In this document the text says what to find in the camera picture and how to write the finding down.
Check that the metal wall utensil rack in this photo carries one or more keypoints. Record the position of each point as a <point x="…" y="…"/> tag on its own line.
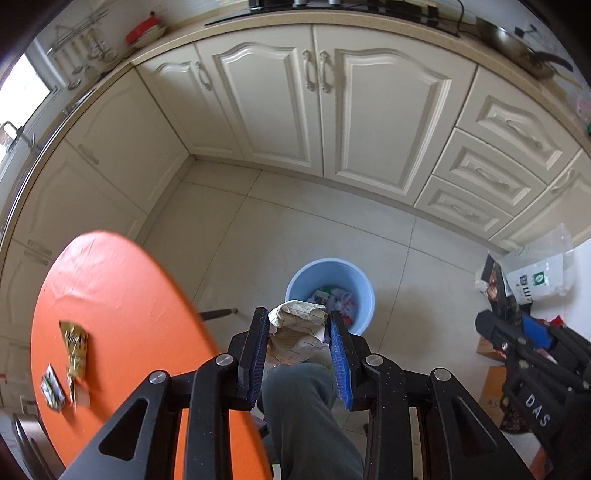
<point x="78" y="34"/>

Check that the red and white bowls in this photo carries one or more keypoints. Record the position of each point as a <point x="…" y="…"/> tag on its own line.
<point x="142" y="26"/>

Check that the cardboard box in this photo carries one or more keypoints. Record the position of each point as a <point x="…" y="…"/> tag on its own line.
<point x="493" y="392"/>
<point x="487" y="347"/>

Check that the person's grey trouser leg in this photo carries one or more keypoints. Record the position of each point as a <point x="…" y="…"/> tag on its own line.
<point x="304" y="415"/>

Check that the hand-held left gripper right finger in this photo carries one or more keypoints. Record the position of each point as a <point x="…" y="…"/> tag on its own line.
<point x="339" y="362"/>

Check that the metal spatula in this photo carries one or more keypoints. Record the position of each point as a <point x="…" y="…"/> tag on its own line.
<point x="110" y="55"/>

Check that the metal spoon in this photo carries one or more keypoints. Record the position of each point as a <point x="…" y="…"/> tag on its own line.
<point x="78" y="69"/>

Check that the cream base cabinets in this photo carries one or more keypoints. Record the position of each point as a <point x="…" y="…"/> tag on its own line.
<point x="277" y="115"/>

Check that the white rice bag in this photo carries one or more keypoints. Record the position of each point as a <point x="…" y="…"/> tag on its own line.
<point x="540" y="277"/>

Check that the blue plastic basin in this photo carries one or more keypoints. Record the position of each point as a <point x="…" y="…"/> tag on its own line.
<point x="300" y="281"/>

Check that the metal skimmer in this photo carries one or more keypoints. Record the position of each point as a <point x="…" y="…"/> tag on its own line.
<point x="95" y="46"/>

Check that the metal ladle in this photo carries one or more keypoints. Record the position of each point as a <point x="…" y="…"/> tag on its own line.
<point x="74" y="84"/>

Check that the gold snack packet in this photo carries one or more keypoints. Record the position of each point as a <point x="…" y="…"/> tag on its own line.
<point x="74" y="351"/>

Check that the cream cabinet drawer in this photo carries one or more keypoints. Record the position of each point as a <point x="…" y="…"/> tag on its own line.
<point x="512" y="124"/>
<point x="461" y="212"/>
<point x="489" y="177"/>

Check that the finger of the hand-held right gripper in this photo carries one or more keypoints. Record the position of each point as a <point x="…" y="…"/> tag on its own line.
<point x="503" y="341"/>
<point x="535" y="332"/>

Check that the pile of snack wrappers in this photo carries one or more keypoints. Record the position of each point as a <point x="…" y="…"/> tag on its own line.
<point x="339" y="300"/>

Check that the kitchen window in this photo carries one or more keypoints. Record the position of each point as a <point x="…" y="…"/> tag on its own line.
<point x="23" y="81"/>

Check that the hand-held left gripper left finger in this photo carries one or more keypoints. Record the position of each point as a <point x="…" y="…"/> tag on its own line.
<point x="258" y="357"/>

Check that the orange round table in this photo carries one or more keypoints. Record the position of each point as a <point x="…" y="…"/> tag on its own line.
<point x="129" y="314"/>

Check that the brown paper bag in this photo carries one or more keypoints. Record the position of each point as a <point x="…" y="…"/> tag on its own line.
<point x="295" y="332"/>

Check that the black glass gas hob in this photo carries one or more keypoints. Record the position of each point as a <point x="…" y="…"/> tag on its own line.
<point x="323" y="16"/>

